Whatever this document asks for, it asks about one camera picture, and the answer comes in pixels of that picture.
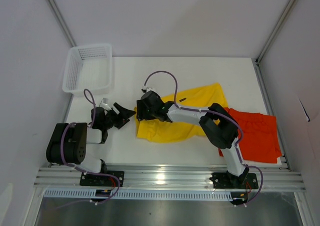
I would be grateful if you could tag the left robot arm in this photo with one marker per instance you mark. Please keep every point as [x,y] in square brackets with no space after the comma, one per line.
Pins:
[68,143]

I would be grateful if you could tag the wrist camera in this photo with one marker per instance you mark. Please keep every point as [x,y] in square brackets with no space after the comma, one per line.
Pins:
[146,89]
[104,104]

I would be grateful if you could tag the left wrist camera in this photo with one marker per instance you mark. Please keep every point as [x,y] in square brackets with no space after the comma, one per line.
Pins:
[104,104]

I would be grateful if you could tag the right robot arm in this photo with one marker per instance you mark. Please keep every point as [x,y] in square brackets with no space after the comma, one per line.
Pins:
[219,127]

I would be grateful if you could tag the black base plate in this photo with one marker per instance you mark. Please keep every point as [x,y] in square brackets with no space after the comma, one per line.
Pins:
[94,180]
[225,180]

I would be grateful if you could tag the aluminium frame post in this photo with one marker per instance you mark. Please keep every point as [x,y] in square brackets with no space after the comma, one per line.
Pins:
[53,6]
[277,29]

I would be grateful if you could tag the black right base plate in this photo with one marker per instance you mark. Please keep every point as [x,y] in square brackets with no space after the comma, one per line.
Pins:
[225,180]

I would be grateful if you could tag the slotted cable duct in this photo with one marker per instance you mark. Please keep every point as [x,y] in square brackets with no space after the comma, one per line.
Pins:
[207,195]

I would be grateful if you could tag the right aluminium frame post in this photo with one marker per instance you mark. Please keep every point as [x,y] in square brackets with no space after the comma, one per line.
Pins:
[277,29]

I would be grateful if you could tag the orange shorts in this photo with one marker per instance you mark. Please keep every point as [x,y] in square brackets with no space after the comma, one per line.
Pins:
[260,142]

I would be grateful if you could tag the left aluminium frame post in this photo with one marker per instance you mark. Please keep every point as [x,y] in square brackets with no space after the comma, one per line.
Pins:
[53,6]

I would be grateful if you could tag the aluminium mounting rail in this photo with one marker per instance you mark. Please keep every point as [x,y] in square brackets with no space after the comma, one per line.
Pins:
[171,177]

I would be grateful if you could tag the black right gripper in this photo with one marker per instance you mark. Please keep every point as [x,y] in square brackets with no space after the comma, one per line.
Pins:
[142,106]

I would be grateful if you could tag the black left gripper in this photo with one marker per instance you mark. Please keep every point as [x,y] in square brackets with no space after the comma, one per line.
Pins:
[125,114]

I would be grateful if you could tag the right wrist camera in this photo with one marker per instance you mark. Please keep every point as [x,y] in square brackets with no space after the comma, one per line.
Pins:
[146,89]

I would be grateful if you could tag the white plastic basket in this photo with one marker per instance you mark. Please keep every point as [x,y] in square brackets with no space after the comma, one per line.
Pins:
[88,67]

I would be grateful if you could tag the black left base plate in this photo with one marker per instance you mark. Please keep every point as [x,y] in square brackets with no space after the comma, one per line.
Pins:
[94,180]

